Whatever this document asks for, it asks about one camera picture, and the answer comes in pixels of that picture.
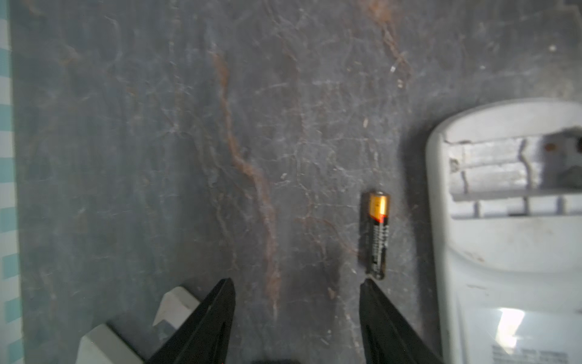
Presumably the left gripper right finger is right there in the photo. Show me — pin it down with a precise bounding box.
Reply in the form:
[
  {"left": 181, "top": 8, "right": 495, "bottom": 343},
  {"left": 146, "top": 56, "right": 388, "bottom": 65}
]
[{"left": 359, "top": 278, "right": 443, "bottom": 364}]

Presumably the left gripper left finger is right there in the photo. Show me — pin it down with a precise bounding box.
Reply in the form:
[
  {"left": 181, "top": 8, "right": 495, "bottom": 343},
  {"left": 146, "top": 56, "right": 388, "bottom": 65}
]
[{"left": 147, "top": 278, "right": 236, "bottom": 363}]

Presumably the white remote control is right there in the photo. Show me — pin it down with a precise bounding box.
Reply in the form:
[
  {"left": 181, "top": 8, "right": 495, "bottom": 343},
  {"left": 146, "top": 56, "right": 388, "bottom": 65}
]
[{"left": 426, "top": 99, "right": 581, "bottom": 363}]

